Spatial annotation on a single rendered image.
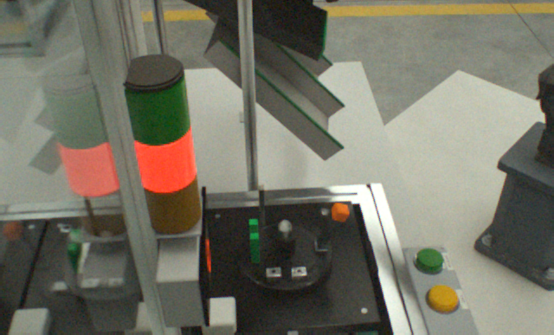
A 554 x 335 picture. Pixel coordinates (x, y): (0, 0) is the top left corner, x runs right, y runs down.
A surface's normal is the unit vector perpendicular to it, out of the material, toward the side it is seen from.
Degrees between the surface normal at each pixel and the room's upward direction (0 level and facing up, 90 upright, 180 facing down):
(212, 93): 0
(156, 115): 90
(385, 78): 0
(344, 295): 0
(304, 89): 90
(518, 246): 90
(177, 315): 90
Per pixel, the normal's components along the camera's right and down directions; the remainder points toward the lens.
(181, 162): 0.69, 0.45
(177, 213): 0.36, 0.58
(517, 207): -0.68, 0.46
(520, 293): -0.01, -0.78
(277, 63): -0.10, 0.62
